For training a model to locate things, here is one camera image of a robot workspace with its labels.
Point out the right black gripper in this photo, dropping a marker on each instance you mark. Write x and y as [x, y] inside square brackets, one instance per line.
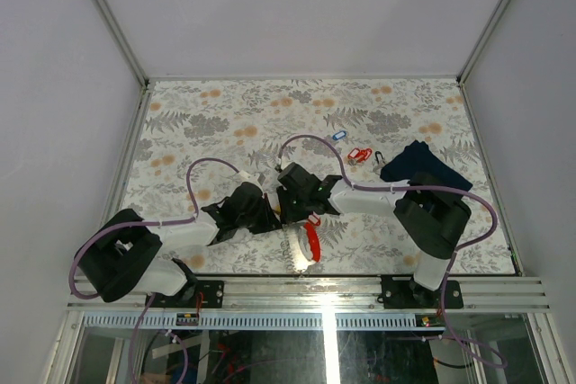
[287, 214]

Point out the red key tags bunch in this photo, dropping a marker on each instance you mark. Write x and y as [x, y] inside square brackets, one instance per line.
[359, 155]

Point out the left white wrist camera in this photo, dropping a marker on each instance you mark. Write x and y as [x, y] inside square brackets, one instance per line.
[257, 179]

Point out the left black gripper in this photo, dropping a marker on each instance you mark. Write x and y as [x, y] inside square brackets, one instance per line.
[271, 223]

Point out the metal key holder red handle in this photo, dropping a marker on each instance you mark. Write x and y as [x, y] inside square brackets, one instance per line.
[303, 246]

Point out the red key tag with key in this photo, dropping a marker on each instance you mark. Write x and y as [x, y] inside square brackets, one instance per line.
[314, 220]

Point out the blue key tag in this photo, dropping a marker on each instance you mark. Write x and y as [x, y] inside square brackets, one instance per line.
[339, 135]

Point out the aluminium front rail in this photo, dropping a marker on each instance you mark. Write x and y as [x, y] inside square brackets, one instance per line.
[304, 293]

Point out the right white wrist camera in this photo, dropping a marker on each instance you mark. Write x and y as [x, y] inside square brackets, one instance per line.
[282, 163]

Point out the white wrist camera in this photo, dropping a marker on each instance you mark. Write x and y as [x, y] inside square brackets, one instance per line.
[282, 163]
[257, 179]

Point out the dark blue cloth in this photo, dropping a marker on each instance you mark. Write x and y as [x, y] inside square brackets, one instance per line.
[417, 158]

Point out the grey slotted cable duct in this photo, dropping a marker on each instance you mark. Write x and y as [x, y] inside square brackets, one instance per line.
[260, 321]

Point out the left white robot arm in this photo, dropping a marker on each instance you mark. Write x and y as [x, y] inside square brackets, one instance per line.
[124, 254]

